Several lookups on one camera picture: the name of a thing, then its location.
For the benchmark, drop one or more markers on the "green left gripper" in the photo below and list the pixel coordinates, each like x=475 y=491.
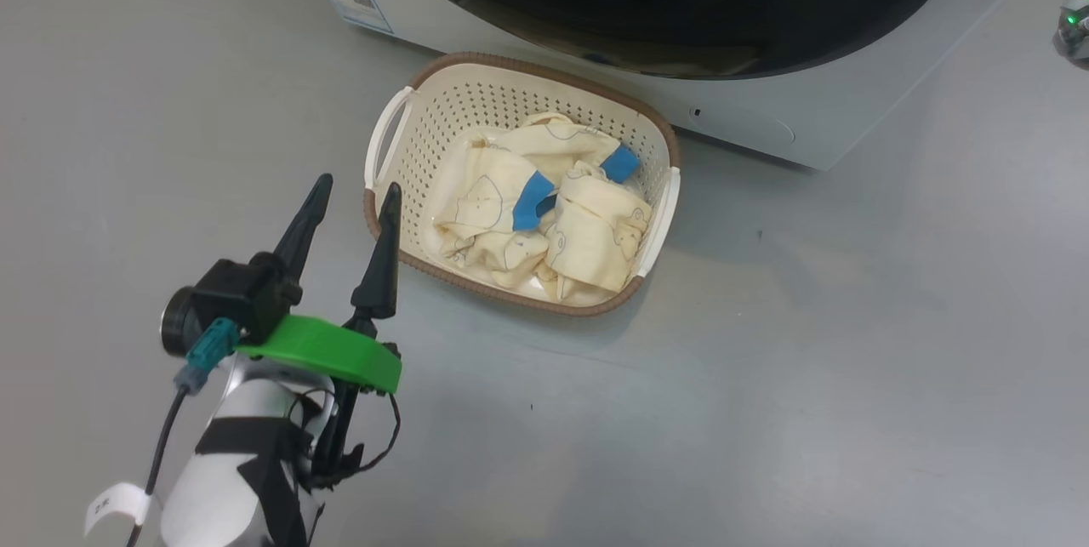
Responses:
x=332 y=351

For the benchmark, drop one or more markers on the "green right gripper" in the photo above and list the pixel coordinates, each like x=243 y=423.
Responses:
x=1076 y=28

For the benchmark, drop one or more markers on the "cream garment with blue cuffs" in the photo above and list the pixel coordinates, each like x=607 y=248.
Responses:
x=485 y=198

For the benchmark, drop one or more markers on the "plain cream garment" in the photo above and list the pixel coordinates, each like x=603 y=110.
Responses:
x=595 y=232

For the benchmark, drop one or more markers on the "black round washing machine door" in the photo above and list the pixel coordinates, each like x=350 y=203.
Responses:
x=681 y=19

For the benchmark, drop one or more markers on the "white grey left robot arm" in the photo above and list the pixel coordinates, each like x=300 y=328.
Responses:
x=221 y=487

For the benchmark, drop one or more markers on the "cream perforated laundry basket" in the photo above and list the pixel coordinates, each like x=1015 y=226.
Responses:
x=425 y=122

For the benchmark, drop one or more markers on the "white washing machine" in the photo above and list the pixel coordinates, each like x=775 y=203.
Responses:
x=834 y=113

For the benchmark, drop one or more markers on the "blue energy label sticker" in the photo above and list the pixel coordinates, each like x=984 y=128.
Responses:
x=353 y=1

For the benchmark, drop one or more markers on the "white drain filter cover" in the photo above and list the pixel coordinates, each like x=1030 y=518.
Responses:
x=749 y=126

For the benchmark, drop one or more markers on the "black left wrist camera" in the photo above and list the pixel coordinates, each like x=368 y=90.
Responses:
x=230 y=292

